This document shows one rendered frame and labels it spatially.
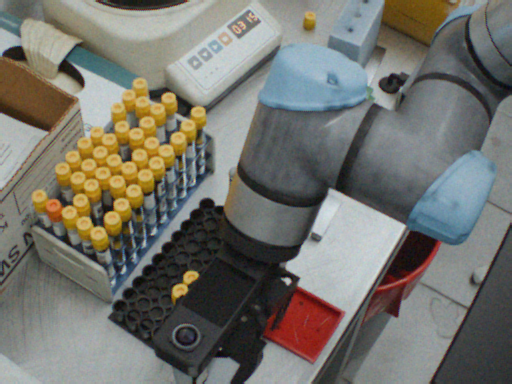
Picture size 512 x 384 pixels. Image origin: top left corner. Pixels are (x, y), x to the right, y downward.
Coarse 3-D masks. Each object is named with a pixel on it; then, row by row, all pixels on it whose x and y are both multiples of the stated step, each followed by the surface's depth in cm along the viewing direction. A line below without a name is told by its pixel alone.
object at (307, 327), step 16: (304, 304) 89; (320, 304) 89; (272, 320) 88; (288, 320) 88; (304, 320) 88; (320, 320) 88; (336, 320) 88; (272, 336) 87; (288, 336) 87; (304, 336) 87; (320, 336) 87; (304, 352) 86; (320, 352) 86
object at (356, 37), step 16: (352, 0) 100; (368, 0) 100; (384, 0) 101; (352, 16) 99; (368, 16) 99; (336, 32) 97; (352, 32) 97; (368, 32) 98; (336, 48) 98; (352, 48) 97; (368, 48) 103; (384, 48) 108; (368, 64) 107; (368, 80) 105
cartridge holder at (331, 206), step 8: (328, 192) 94; (328, 200) 95; (336, 200) 95; (328, 208) 94; (336, 208) 94; (320, 216) 94; (328, 216) 94; (320, 224) 93; (328, 224) 93; (312, 232) 93; (320, 232) 93; (320, 240) 93
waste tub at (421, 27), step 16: (400, 0) 107; (416, 0) 105; (432, 0) 103; (448, 0) 101; (464, 0) 106; (384, 16) 111; (400, 16) 109; (416, 16) 107; (432, 16) 105; (400, 32) 111; (416, 32) 109; (432, 32) 107
